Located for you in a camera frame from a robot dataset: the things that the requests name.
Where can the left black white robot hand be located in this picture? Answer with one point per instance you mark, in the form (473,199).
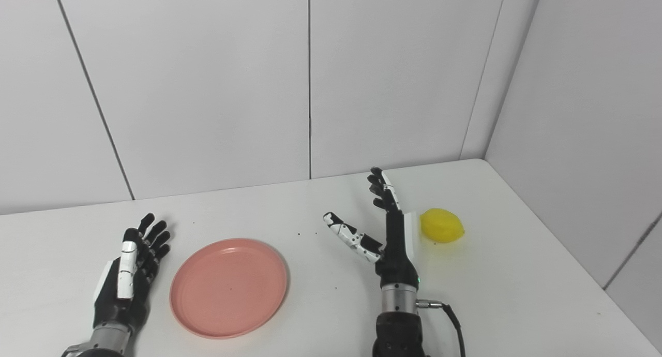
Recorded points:
(129,274)

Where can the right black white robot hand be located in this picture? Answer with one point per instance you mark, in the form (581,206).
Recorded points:
(385,238)

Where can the yellow lemon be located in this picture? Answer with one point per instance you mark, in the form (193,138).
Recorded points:
(441,225)

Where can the pink round plate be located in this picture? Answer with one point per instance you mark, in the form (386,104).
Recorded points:
(228,287)

